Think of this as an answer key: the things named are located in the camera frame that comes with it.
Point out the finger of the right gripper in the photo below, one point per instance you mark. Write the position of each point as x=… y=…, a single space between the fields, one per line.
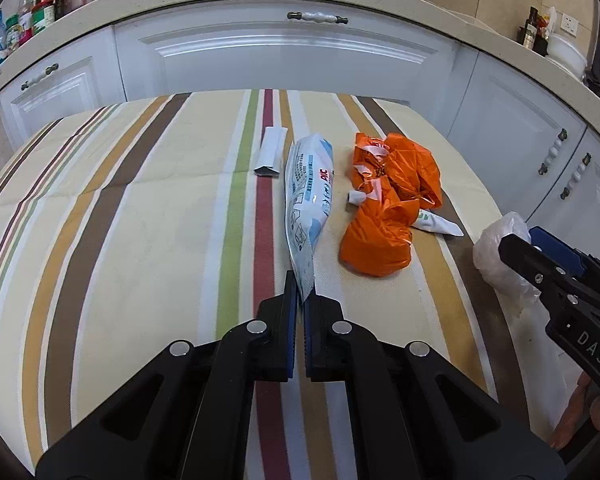
x=567 y=257
x=535 y=264

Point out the drawer handle left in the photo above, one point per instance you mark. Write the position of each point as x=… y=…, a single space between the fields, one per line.
x=48 y=70

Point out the small white tube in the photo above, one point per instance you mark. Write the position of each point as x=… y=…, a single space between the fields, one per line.
x=426 y=221

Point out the drawer handle centre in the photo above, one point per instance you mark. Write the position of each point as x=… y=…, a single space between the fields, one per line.
x=317 y=17

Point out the striped tablecloth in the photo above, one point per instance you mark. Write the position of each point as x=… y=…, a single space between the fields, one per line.
x=137 y=224

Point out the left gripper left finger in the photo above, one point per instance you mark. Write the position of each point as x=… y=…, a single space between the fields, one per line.
x=220 y=379

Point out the beige countertop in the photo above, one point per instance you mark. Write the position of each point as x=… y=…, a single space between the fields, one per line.
x=459 y=27

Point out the person's hand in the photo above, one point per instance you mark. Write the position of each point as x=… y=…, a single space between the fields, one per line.
x=583 y=403

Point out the cabinet door handle right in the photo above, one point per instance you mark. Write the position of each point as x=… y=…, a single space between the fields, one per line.
x=576 y=176

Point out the orange plastic bag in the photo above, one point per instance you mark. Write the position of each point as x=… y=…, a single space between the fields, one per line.
x=398 y=178

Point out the white kitchen cabinets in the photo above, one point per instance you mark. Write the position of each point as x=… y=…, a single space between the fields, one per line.
x=499 y=119

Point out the dark sauce bottle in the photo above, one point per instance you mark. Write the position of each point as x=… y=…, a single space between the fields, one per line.
x=530 y=29

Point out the white bowl on counter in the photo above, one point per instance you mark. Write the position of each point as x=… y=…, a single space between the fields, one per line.
x=563 y=53

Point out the cabinet door handle left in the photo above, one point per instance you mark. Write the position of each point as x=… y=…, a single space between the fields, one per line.
x=553 y=152

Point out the drawer handle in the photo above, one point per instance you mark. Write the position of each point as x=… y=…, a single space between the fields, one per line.
x=48 y=70
x=317 y=17

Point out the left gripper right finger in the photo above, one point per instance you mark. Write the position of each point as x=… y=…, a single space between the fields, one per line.
x=339 y=350

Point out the wall power socket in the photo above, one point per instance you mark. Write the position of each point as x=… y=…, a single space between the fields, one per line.
x=569 y=24

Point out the small white paper box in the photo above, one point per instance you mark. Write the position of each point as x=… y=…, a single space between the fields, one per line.
x=269 y=162

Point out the cabinet door handle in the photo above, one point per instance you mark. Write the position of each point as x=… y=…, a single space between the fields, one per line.
x=576 y=176
x=553 y=152

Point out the white blue printed pouch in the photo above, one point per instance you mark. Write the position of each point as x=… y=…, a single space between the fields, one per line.
x=308 y=201

